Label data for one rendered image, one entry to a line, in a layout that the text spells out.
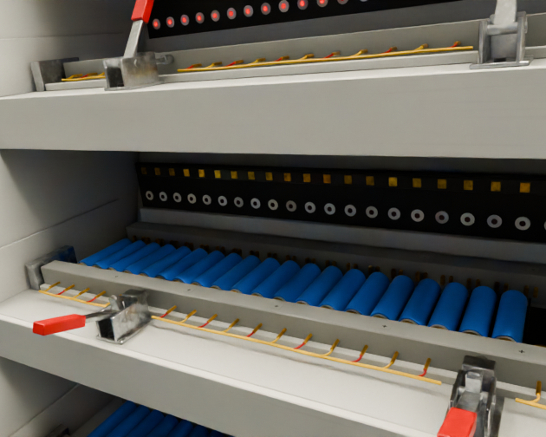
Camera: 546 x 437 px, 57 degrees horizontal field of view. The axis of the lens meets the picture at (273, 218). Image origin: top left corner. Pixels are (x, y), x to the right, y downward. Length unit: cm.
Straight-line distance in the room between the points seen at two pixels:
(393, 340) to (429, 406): 5
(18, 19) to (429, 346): 46
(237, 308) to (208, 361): 5
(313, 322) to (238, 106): 16
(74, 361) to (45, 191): 19
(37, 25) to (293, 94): 33
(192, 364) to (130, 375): 6
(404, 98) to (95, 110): 24
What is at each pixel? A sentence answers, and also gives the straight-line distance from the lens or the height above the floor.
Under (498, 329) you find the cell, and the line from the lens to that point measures 37.
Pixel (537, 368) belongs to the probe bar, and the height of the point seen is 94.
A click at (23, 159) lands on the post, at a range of 55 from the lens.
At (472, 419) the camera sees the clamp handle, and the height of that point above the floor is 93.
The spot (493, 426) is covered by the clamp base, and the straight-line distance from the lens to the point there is 32.
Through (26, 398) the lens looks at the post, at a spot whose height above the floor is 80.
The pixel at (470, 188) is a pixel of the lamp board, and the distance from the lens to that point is 44.
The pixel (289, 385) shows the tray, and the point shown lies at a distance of 34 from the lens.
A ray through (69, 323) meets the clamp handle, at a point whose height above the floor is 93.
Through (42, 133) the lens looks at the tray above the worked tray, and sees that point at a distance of 48.
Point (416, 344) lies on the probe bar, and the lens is 34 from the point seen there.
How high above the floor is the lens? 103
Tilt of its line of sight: 4 degrees down
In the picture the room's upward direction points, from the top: 3 degrees clockwise
